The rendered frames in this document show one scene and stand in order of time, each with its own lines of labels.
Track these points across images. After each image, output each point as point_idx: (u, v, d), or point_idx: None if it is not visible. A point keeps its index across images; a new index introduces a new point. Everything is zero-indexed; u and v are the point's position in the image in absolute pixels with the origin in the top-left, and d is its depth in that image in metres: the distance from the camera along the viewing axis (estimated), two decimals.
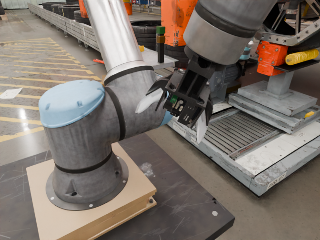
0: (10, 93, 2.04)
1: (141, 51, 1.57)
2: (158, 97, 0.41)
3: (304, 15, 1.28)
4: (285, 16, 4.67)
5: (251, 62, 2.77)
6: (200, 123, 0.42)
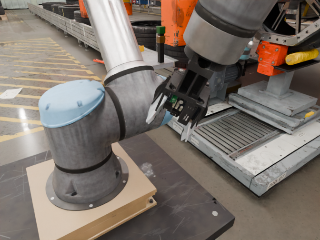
0: (10, 93, 2.04)
1: (141, 51, 1.57)
2: (161, 102, 0.41)
3: (304, 15, 1.28)
4: (285, 16, 4.66)
5: (251, 62, 2.77)
6: None
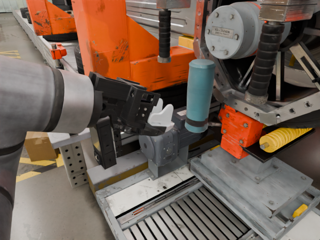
0: None
1: None
2: (154, 115, 0.41)
3: (291, 64, 0.82)
4: None
5: None
6: None
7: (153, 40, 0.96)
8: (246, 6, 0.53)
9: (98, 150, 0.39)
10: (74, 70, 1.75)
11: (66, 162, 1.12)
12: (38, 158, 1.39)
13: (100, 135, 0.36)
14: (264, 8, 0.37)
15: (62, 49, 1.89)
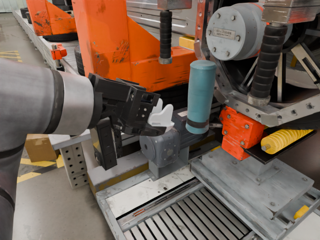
0: None
1: None
2: (154, 115, 0.41)
3: (292, 65, 0.82)
4: None
5: None
6: None
7: (154, 41, 0.96)
8: (248, 7, 0.52)
9: (98, 151, 0.39)
10: (74, 70, 1.75)
11: (67, 163, 1.11)
12: (38, 159, 1.39)
13: (100, 136, 0.36)
14: (266, 10, 0.37)
15: (62, 50, 1.88)
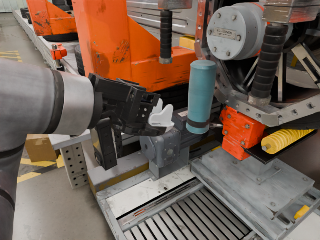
0: None
1: None
2: (154, 115, 0.41)
3: (293, 65, 0.81)
4: None
5: None
6: None
7: (154, 41, 0.96)
8: (248, 7, 0.52)
9: (98, 151, 0.39)
10: (75, 70, 1.74)
11: (67, 163, 1.11)
12: (38, 159, 1.39)
13: (100, 136, 0.36)
14: (267, 9, 0.37)
15: (62, 50, 1.88)
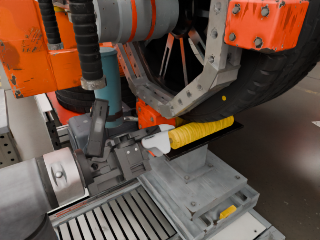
0: None
1: None
2: None
3: None
4: None
5: None
6: (155, 140, 0.44)
7: None
8: None
9: (91, 121, 0.42)
10: None
11: None
12: None
13: None
14: None
15: None
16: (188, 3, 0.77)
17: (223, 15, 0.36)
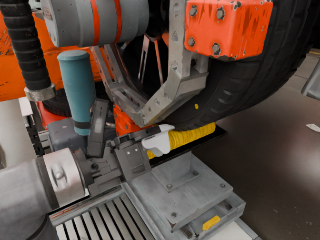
0: None
1: None
2: None
3: None
4: None
5: None
6: (155, 140, 0.44)
7: None
8: None
9: (91, 121, 0.42)
10: None
11: None
12: None
13: None
14: None
15: None
16: None
17: (182, 17, 0.32)
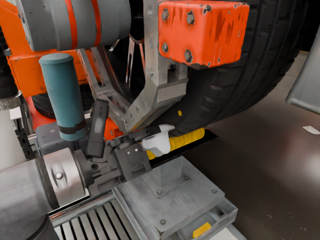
0: None
1: None
2: None
3: None
4: None
5: None
6: (155, 140, 0.44)
7: None
8: None
9: (91, 121, 0.42)
10: None
11: None
12: None
13: None
14: None
15: None
16: None
17: (155, 21, 0.30)
